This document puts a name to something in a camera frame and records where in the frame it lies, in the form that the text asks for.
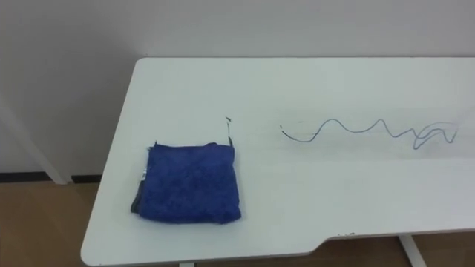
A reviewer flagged blue folded cloth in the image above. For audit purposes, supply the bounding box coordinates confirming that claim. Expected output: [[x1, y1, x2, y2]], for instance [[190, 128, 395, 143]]
[[130, 141, 243, 225]]

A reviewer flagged white desk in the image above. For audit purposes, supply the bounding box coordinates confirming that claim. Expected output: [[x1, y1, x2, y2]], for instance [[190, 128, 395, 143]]
[[80, 56, 475, 267]]

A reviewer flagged white slanted pole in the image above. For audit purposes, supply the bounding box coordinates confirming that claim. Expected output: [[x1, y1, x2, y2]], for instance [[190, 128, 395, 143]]
[[0, 96, 73, 185]]

